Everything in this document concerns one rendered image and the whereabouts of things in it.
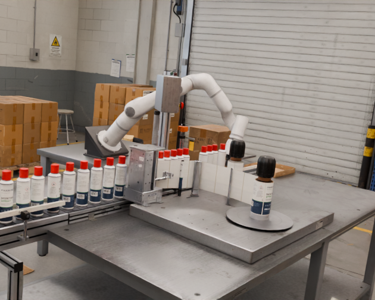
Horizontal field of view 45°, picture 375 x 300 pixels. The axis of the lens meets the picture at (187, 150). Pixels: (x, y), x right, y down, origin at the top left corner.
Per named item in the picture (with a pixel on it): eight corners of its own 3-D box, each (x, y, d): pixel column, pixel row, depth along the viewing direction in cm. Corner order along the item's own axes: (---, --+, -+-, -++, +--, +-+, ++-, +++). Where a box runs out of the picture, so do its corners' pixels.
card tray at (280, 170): (275, 178, 318) (275, 172, 317) (243, 169, 334) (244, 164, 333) (294, 172, 341) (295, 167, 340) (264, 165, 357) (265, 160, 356)
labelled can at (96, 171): (94, 205, 207) (96, 161, 203) (86, 202, 210) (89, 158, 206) (103, 203, 211) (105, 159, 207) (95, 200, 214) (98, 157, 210)
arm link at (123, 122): (112, 121, 318) (131, 97, 307) (124, 113, 334) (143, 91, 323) (125, 133, 318) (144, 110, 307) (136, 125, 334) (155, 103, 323)
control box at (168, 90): (160, 112, 240) (163, 75, 236) (153, 108, 256) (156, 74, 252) (179, 113, 242) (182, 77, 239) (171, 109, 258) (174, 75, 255)
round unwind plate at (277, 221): (271, 237, 188) (272, 234, 188) (212, 216, 207) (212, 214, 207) (304, 222, 212) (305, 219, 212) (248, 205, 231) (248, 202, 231)
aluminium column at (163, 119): (159, 188, 263) (169, 71, 251) (153, 186, 266) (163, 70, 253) (164, 187, 266) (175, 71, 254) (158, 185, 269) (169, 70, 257)
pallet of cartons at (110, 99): (133, 171, 641) (140, 89, 620) (87, 159, 681) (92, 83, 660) (177, 159, 745) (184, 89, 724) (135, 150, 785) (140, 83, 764)
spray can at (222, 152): (220, 177, 283) (224, 144, 279) (213, 175, 286) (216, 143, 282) (225, 176, 287) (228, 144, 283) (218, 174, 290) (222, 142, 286)
